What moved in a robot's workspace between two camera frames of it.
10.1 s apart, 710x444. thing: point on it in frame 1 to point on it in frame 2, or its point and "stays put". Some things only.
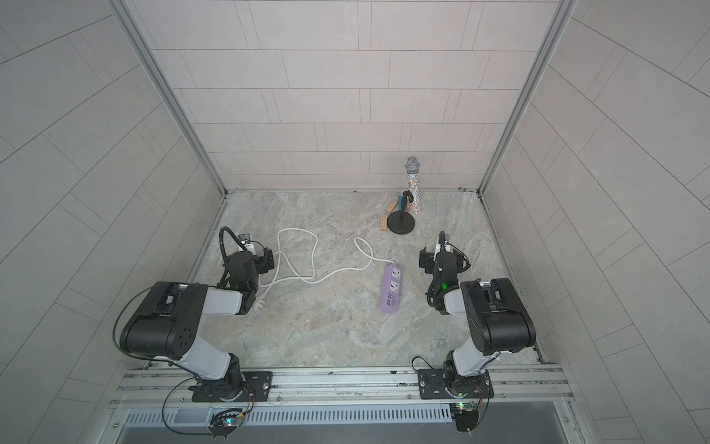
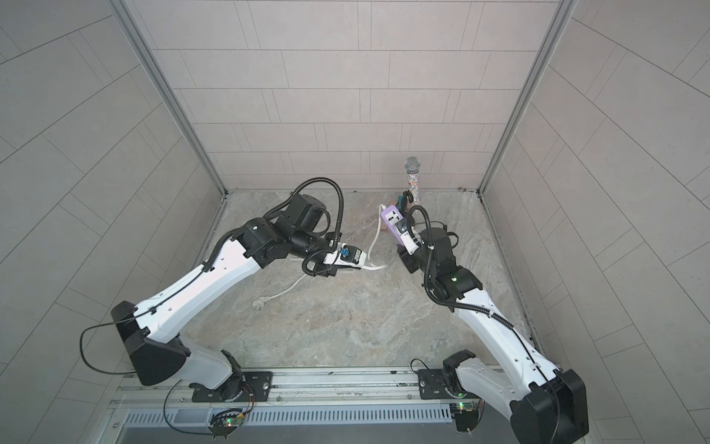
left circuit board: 224,423 stays put
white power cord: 295,278 to 260,302
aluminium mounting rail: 517,387 stays put
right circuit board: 465,415 stays put
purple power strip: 391,289 to 391,216
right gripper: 427,256 to 408,257
